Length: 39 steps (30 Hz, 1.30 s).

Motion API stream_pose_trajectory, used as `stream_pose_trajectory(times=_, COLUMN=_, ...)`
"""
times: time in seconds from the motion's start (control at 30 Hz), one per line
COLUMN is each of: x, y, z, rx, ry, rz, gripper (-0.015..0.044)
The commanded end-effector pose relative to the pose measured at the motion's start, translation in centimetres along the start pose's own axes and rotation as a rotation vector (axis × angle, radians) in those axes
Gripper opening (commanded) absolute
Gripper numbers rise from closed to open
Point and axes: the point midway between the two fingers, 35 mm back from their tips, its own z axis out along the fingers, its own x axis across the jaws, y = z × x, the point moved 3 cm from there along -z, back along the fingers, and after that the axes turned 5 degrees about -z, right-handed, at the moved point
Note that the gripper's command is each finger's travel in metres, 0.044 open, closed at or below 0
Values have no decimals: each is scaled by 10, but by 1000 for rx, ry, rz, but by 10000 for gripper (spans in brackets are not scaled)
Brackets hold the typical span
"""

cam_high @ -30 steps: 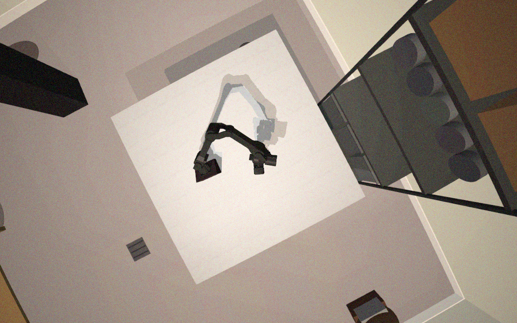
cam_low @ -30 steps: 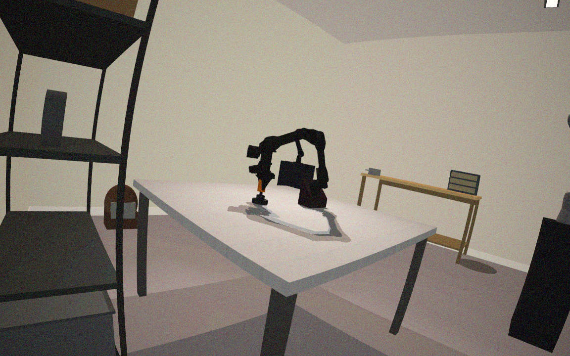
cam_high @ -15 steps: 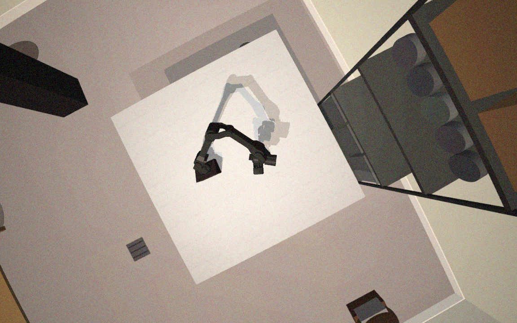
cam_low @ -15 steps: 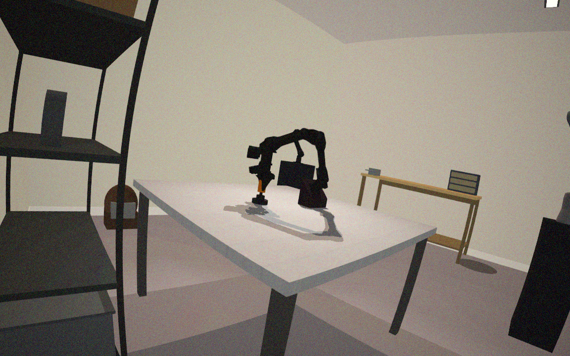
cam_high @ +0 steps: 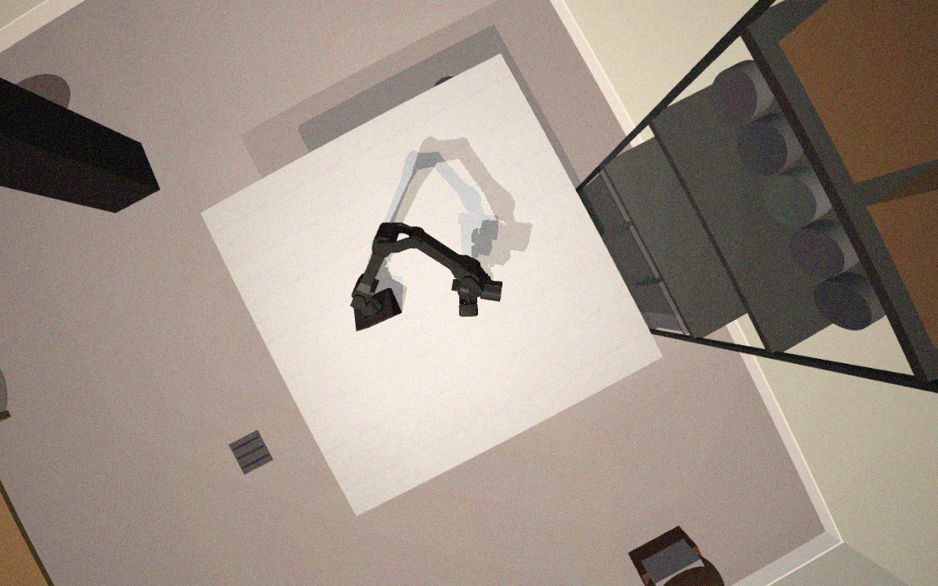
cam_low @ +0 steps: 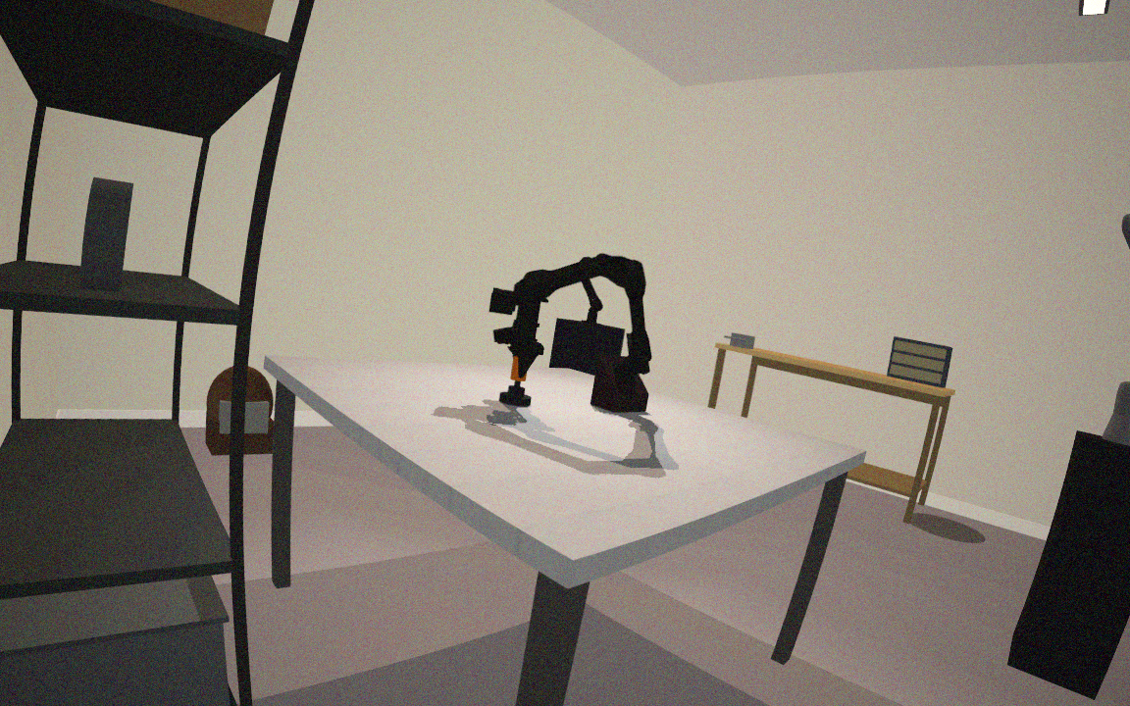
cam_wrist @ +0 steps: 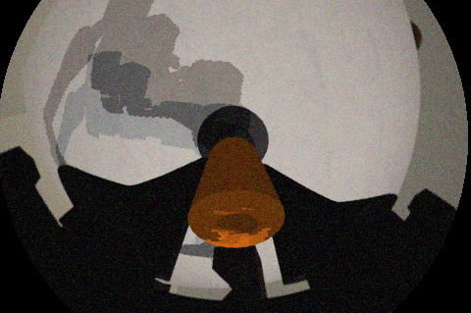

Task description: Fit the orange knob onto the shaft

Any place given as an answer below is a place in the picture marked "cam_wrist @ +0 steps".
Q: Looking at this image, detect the orange knob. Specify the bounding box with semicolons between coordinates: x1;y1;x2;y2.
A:
188;136;286;247

